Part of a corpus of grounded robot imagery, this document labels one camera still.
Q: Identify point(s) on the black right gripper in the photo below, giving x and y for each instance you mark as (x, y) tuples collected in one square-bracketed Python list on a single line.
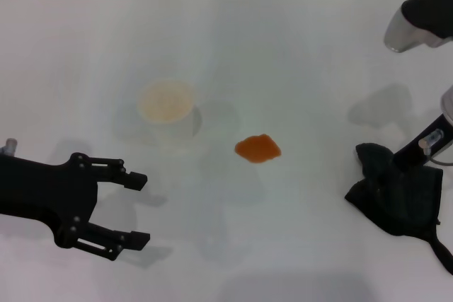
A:
[(410, 155)]

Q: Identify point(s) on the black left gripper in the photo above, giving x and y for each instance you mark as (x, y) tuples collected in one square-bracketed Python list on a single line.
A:
[(39, 192)]

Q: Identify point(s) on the dark blue rag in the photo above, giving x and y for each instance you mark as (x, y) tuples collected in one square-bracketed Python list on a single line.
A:
[(389, 206)]

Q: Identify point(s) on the white paper cup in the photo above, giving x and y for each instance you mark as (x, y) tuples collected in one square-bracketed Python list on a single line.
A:
[(166, 104)]

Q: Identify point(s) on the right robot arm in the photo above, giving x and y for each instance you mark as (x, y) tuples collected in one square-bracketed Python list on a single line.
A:
[(424, 15)]

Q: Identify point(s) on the brown water stain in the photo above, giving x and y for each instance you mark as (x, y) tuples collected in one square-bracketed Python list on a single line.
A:
[(258, 150)]

